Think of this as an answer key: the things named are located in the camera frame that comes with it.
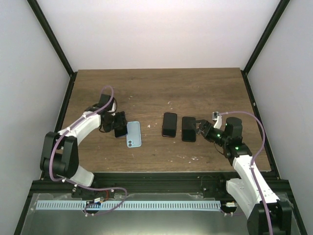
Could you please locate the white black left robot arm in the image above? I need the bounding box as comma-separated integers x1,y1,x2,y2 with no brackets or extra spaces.
40,94,128,198

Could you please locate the blue phone black screen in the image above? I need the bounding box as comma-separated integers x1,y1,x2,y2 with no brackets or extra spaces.
114,124,128,138

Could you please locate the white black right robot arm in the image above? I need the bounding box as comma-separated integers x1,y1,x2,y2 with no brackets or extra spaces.
190,117,292,235

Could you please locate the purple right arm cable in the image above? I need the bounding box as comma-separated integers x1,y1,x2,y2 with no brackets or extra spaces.
220,111,274,235

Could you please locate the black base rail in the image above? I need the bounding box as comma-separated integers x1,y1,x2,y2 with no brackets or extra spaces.
29,172,238,200

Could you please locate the light blue slotted cable duct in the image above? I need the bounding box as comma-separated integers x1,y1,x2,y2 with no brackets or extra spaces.
36,200,221,211

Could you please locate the black frame post left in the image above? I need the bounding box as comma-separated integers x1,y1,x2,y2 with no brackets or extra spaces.
26,0,74,77

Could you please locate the black frame post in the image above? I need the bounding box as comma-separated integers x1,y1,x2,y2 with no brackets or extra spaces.
26,0,74,77
243,0,291,74

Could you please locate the grey metal front plate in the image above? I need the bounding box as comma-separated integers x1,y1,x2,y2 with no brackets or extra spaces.
21,193,300,235

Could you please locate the black frame post right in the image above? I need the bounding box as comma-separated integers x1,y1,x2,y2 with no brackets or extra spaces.
243,0,291,74

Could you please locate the magenta phone black screen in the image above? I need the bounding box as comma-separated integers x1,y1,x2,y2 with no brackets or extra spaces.
162,112,177,138

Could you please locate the white phone black screen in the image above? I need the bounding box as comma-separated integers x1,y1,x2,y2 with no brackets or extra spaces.
181,117,196,142

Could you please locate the light blue phone case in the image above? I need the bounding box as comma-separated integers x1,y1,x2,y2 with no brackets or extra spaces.
126,121,142,148

